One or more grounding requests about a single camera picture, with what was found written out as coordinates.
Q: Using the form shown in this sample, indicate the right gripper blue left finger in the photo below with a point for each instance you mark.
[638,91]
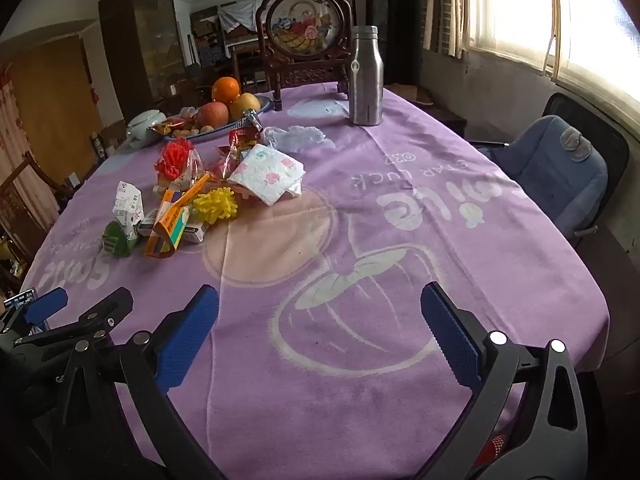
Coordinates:
[152,364]

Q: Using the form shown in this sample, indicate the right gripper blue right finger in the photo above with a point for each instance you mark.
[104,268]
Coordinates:
[525,418]

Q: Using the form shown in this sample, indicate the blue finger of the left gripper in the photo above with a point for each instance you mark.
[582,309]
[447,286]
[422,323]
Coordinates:
[55,345]
[32,319]

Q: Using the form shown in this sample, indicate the green white milk carton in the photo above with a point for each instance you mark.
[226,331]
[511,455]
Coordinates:
[121,234]

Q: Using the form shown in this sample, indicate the yellow foam fruit net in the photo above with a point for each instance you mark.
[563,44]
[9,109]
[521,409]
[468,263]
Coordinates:
[217,204]

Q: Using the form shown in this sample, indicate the red foam fruit net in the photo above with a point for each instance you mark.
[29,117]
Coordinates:
[173,159]

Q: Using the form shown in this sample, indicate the floral white tissue pack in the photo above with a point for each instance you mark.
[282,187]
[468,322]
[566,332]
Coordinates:
[269,174]

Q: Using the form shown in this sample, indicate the red snack bag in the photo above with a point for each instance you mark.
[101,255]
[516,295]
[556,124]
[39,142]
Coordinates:
[244,134]

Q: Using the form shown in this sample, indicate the purple printed tablecloth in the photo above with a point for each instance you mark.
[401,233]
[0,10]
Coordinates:
[320,365]

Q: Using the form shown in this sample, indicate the white ceramic lidded pot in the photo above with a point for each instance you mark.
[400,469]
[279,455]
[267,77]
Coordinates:
[141,129]

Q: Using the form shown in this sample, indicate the red snack packet on plate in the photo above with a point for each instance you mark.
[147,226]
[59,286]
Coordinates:
[170,125]

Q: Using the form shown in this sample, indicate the red apple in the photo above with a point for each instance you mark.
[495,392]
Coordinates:
[213,114]

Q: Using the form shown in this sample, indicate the clear crumpled plastic bag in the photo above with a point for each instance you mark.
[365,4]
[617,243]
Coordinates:
[296,139]

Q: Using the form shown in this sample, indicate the orange fruit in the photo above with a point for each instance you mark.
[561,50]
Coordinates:
[226,89]

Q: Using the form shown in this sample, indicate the yellow pear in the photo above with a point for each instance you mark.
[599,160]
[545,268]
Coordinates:
[245,101]

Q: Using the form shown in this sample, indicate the blue fruit plate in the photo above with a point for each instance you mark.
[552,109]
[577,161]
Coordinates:
[191,124]

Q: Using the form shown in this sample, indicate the dark wooden cabinet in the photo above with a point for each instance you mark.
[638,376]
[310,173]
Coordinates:
[143,51]

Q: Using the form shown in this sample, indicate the round embroidered wooden screen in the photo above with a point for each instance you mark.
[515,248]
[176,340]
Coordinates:
[304,42]

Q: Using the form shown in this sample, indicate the silver metal bottle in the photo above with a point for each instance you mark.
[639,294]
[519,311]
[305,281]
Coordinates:
[366,74]

